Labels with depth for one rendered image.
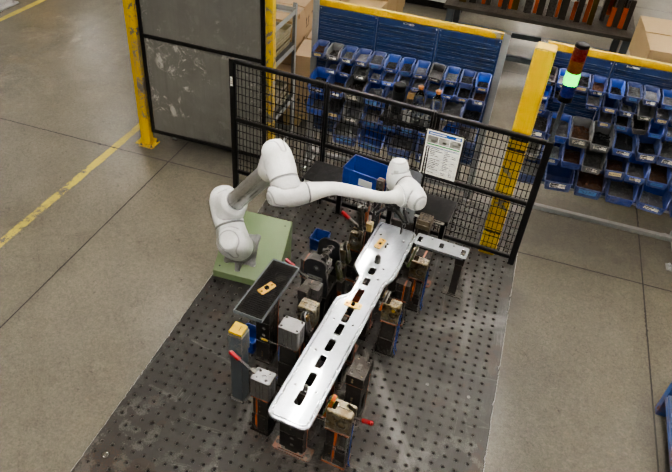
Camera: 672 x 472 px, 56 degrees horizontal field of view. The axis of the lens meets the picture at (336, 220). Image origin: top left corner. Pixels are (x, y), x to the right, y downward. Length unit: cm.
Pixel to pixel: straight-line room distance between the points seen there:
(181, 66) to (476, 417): 365
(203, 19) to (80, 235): 188
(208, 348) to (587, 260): 318
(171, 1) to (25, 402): 302
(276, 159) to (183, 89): 278
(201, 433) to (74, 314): 181
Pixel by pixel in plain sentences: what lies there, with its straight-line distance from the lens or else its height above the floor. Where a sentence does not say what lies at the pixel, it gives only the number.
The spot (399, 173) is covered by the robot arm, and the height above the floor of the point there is 151.
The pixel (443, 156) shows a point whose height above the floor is 130.
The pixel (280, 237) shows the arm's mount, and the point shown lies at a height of 92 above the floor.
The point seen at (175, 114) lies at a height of 38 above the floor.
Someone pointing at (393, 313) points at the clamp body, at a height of 100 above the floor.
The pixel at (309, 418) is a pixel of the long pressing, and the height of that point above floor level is 100.
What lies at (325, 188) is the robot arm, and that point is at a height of 149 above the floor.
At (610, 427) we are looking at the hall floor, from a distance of 427.
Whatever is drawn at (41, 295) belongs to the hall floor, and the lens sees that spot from 470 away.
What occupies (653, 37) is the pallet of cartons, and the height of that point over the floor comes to 135.
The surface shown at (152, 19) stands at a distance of 543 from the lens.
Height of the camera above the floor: 318
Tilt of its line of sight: 39 degrees down
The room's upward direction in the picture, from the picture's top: 5 degrees clockwise
